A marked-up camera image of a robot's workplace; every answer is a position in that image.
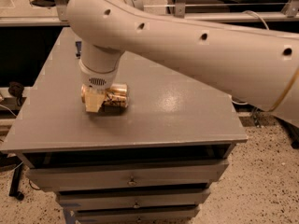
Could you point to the orange soda can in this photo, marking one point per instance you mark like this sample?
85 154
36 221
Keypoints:
116 95

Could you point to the middle drawer with knob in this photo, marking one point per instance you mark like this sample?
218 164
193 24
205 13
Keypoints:
133 199

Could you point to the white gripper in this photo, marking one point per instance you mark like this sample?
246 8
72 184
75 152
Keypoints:
99 78

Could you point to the blue snack packet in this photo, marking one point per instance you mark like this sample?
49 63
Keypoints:
78 46

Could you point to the black office chair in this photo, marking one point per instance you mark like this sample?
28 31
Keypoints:
43 3

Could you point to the top drawer with knob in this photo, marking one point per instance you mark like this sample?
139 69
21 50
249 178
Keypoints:
128 175

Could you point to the grey drawer cabinet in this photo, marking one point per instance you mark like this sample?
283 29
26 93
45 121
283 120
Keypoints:
169 118

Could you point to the black stand leg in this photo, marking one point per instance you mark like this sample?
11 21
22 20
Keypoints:
14 188

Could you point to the bottom drawer with knob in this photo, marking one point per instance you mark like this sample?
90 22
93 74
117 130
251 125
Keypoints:
136 215

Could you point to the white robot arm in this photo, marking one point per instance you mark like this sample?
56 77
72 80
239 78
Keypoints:
257 66

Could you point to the metal railing frame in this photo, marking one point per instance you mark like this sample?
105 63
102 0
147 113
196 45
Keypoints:
285 12

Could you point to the drawer with knob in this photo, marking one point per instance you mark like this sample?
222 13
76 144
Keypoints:
133 199
128 175
136 215

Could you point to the small black object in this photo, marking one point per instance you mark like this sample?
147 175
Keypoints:
16 90

